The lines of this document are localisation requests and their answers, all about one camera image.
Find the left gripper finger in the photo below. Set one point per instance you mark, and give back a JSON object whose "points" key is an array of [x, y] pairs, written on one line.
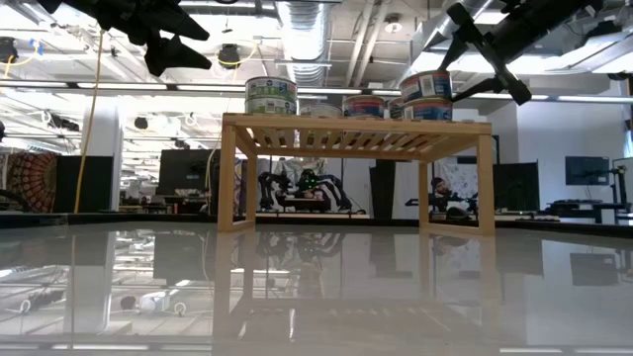
{"points": [[173, 54], [180, 25]]}

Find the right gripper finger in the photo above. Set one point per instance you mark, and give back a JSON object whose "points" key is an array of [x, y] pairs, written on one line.
{"points": [[482, 89], [454, 52]]}

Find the blue label pink salmon can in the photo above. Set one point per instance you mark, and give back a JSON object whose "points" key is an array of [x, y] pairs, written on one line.
{"points": [[425, 85], [363, 106], [429, 111], [394, 108]]}

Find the black background robot arm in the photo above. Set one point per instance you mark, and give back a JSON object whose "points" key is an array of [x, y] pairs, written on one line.
{"points": [[269, 190], [470, 200], [336, 190]]}

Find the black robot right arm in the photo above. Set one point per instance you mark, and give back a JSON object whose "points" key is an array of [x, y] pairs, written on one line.
{"points": [[578, 10]]}

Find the wooden slatted shelf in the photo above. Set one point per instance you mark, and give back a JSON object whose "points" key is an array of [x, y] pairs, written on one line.
{"points": [[356, 123]]}

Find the long ceiling light bar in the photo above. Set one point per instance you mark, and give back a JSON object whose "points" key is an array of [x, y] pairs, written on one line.
{"points": [[212, 87]]}

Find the round white ceiling sensor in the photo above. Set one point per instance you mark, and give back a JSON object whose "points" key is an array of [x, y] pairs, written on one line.
{"points": [[393, 25]]}

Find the black round ceiling speaker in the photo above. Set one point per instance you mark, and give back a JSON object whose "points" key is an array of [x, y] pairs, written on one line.
{"points": [[141, 122]]}

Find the person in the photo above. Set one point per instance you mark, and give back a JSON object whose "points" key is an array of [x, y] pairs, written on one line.
{"points": [[437, 188]]}

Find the black ceiling fixture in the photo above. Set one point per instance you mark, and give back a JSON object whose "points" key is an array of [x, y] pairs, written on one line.
{"points": [[6, 49]]}

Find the pale patterned hanging cloth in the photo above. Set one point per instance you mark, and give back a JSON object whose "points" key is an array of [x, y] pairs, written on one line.
{"points": [[297, 165]]}

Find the black boom stand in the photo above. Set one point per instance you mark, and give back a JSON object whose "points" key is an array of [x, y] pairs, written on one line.
{"points": [[619, 185]]}

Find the smooth silver ceiling duct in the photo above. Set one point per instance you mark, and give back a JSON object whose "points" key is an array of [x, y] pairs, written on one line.
{"points": [[430, 29]]}

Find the black ceiling dome camera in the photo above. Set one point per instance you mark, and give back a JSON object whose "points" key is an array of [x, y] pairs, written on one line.
{"points": [[229, 55]]}

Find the corrugated silver ceiling duct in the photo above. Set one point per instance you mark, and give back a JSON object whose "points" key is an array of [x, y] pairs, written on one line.
{"points": [[304, 44]]}

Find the dark wall screen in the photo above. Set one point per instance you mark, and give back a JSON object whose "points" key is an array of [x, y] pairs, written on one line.
{"points": [[587, 170]]}

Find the patterned wall tapestry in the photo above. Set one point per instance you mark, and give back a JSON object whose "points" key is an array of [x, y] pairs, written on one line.
{"points": [[32, 180]]}

